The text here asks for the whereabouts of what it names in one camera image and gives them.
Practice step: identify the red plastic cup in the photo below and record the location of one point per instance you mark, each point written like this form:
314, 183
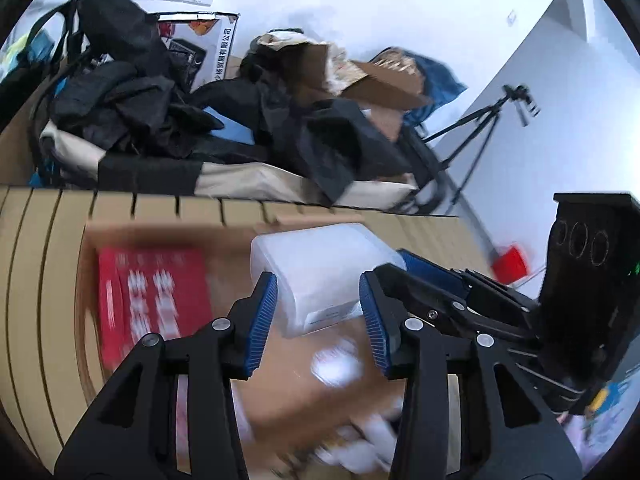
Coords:
509, 265

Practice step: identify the open brown cardboard box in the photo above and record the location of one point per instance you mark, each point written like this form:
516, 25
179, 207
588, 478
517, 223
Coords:
319, 70

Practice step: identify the brown cardboard tray box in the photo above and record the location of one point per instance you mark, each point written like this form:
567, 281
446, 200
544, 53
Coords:
287, 406

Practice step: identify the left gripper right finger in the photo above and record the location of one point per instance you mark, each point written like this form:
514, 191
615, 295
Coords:
468, 412

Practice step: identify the blue bag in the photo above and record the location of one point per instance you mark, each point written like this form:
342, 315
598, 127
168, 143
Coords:
440, 85

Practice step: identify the small white sachet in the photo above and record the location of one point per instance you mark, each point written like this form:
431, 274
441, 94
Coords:
337, 366

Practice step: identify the white printed carton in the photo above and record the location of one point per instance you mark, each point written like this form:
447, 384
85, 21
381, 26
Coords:
199, 43

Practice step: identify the red printed box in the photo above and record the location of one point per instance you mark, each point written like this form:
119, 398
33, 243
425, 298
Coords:
158, 290

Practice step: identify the beige mattress cushion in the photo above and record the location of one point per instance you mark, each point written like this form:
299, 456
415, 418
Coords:
88, 165

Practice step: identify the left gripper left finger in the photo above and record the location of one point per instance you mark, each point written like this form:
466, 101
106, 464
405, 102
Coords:
167, 411

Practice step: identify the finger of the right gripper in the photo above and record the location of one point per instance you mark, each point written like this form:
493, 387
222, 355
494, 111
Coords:
432, 273

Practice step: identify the black clothes pile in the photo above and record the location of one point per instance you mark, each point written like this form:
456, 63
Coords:
124, 94

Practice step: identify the translucent white plastic box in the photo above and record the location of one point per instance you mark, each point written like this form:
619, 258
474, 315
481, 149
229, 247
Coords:
318, 272

